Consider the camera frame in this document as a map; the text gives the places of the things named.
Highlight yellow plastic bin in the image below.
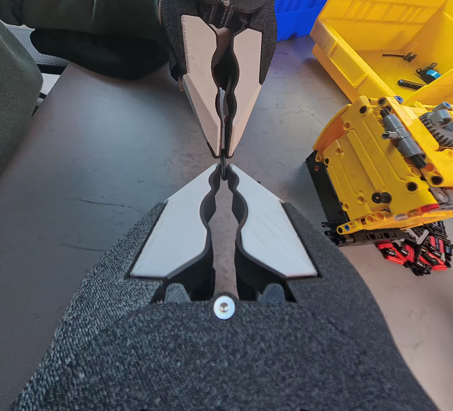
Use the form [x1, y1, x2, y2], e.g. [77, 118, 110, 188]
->
[310, 0, 453, 105]

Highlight pile of black red pins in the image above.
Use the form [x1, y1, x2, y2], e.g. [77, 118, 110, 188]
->
[375, 222, 453, 276]

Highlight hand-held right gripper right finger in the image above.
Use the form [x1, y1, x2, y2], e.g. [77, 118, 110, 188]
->
[228, 164, 319, 302]

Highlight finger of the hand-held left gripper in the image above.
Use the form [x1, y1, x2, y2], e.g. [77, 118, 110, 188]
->
[180, 14, 226, 158]
[225, 28, 264, 158]

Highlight black mesh office chair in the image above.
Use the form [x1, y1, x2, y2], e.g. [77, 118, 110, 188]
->
[7, 25, 70, 116]

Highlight long black lego beam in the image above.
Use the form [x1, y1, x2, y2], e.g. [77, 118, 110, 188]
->
[416, 63, 437, 83]

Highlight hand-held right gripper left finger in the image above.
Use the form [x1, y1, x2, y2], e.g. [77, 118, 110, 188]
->
[130, 164, 221, 302]

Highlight blue plastic bin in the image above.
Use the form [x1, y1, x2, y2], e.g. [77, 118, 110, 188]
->
[268, 0, 366, 42]

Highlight yellow lego robot model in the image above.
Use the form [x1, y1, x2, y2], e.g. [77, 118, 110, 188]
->
[306, 94, 453, 247]

